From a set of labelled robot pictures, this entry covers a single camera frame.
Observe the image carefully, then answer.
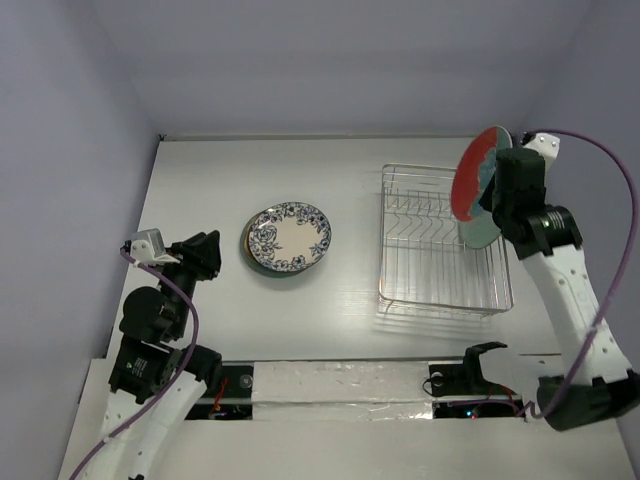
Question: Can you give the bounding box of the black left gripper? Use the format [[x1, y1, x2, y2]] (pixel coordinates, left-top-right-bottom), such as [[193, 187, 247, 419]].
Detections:
[[159, 228, 221, 335]]

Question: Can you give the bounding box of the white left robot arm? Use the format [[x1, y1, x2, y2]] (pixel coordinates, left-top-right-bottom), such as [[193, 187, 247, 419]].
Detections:
[[70, 229, 222, 479]]

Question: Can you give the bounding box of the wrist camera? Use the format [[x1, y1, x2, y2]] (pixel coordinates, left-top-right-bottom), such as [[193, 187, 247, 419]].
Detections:
[[125, 228, 168, 266], [521, 132, 561, 173]]

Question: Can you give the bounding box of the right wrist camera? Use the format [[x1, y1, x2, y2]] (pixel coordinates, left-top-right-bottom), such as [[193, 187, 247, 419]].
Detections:
[[521, 132, 561, 173]]

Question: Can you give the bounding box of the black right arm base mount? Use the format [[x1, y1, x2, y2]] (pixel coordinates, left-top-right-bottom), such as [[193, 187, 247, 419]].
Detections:
[[422, 341, 512, 398]]

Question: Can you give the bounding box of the teal green plate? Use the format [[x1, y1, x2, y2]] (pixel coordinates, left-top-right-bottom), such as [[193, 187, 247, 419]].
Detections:
[[241, 222, 331, 277]]

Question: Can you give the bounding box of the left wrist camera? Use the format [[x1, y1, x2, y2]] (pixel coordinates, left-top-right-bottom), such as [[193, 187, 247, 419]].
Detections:
[[125, 228, 168, 266]]

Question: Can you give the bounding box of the red and teal plate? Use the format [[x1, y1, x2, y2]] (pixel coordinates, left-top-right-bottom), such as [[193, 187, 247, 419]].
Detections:
[[450, 126, 513, 250]]

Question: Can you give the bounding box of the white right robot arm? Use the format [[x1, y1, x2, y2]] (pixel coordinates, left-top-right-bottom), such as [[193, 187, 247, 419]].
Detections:
[[491, 147, 639, 431]]

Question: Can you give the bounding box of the blue floral plate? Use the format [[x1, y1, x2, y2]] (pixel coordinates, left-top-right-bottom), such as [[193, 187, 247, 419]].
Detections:
[[244, 202, 332, 274]]

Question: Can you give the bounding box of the metal wire dish rack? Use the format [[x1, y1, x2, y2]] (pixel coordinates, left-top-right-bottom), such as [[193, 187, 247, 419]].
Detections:
[[378, 163, 513, 318]]

